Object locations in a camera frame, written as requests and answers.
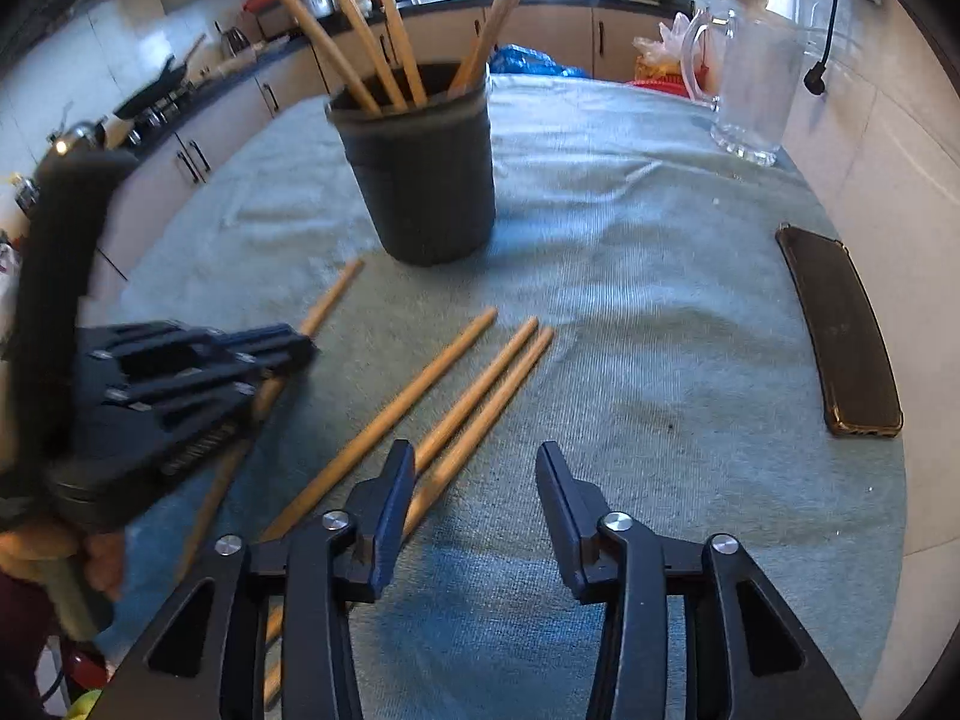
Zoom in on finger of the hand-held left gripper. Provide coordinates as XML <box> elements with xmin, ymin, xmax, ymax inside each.
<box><xmin>105</xmin><ymin>381</ymin><xmax>265</xmax><ymax>460</ymax></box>
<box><xmin>75</xmin><ymin>320</ymin><xmax>317</xmax><ymax>392</ymax></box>

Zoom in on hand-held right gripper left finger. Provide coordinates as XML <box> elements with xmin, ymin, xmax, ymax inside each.
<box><xmin>90</xmin><ymin>439</ymin><xmax>416</xmax><ymax>720</ymax></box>

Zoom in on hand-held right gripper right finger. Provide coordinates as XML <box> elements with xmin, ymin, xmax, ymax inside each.
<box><xmin>536</xmin><ymin>441</ymin><xmax>860</xmax><ymax>720</ymax></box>

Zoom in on long wooden chopstick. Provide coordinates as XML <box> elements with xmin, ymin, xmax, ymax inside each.
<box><xmin>361</xmin><ymin>0</ymin><xmax>428</xmax><ymax>107</ymax></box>
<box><xmin>448</xmin><ymin>0</ymin><xmax>537</xmax><ymax>93</ymax></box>
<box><xmin>459</xmin><ymin>0</ymin><xmax>557</xmax><ymax>89</ymax></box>
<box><xmin>240</xmin><ymin>0</ymin><xmax>383</xmax><ymax>117</ymax></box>
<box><xmin>259</xmin><ymin>307</ymin><xmax>500</xmax><ymax>543</ymax></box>
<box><xmin>174</xmin><ymin>259</ymin><xmax>367</xmax><ymax>582</ymax></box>
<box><xmin>262</xmin><ymin>316</ymin><xmax>541</xmax><ymax>644</ymax></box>
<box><xmin>306</xmin><ymin>0</ymin><xmax>410</xmax><ymax>112</ymax></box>
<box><xmin>262</xmin><ymin>327</ymin><xmax>557</xmax><ymax>712</ymax></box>

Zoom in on grey perforated chopstick holder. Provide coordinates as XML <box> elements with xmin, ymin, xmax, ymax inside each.
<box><xmin>325</xmin><ymin>60</ymin><xmax>497</xmax><ymax>267</ymax></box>

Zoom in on person's left hand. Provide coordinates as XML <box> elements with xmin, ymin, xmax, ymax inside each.
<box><xmin>0</xmin><ymin>520</ymin><xmax>127</xmax><ymax>602</ymax></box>

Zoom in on teal tablecloth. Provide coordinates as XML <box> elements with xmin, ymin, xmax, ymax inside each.
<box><xmin>94</xmin><ymin>73</ymin><xmax>908</xmax><ymax>720</ymax></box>

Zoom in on steel lidded pot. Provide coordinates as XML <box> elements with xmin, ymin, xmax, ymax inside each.
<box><xmin>46</xmin><ymin>118</ymin><xmax>107</xmax><ymax>158</ymax></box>

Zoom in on black wok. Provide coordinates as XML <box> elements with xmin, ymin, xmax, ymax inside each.
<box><xmin>112</xmin><ymin>34</ymin><xmax>209</xmax><ymax>121</ymax></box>

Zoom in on black smartphone in brown case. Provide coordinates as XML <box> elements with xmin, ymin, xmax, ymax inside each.
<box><xmin>775</xmin><ymin>223</ymin><xmax>905</xmax><ymax>440</ymax></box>

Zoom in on blue plastic bag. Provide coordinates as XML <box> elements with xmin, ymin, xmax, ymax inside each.
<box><xmin>489</xmin><ymin>43</ymin><xmax>593</xmax><ymax>80</ymax></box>

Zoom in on beige base cabinets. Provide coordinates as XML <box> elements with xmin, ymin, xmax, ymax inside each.
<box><xmin>94</xmin><ymin>4</ymin><xmax>706</xmax><ymax>293</ymax></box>

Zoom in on yellow plastic bag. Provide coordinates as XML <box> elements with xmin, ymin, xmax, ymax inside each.
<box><xmin>632</xmin><ymin>13</ymin><xmax>697</xmax><ymax>83</ymax></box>

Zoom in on clear glass beer mug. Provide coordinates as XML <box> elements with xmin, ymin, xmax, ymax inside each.
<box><xmin>679</xmin><ymin>7</ymin><xmax>818</xmax><ymax>168</ymax></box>

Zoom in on black power cable with plug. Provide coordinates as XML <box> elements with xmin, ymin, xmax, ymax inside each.
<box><xmin>802</xmin><ymin>0</ymin><xmax>845</xmax><ymax>96</ymax></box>

